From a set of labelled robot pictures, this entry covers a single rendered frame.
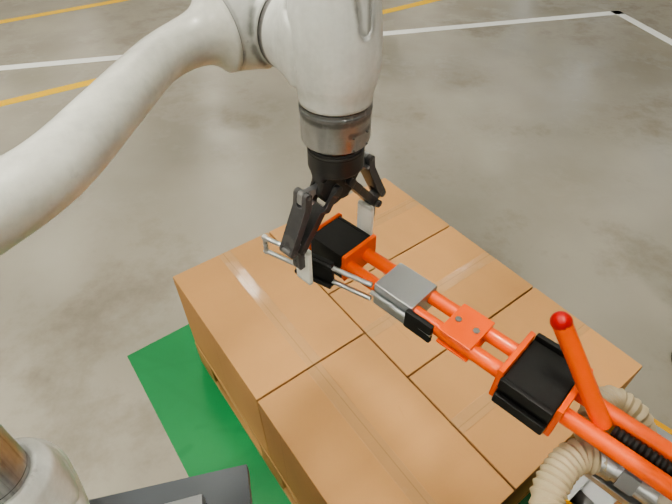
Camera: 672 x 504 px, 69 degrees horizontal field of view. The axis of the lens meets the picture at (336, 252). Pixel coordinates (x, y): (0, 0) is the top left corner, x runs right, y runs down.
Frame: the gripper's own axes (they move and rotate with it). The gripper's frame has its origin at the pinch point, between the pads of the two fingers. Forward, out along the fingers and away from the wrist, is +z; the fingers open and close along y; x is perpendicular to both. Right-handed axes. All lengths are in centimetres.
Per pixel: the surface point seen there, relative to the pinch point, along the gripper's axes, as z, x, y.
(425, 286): -1.2, -15.1, 3.1
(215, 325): 74, 56, 2
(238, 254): 74, 77, 27
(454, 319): -1.1, -21.5, 1.1
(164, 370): 128, 92, -10
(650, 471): -0.6, -48.2, -1.0
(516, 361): -1.3, -30.9, 0.9
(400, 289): -1.2, -12.8, 0.1
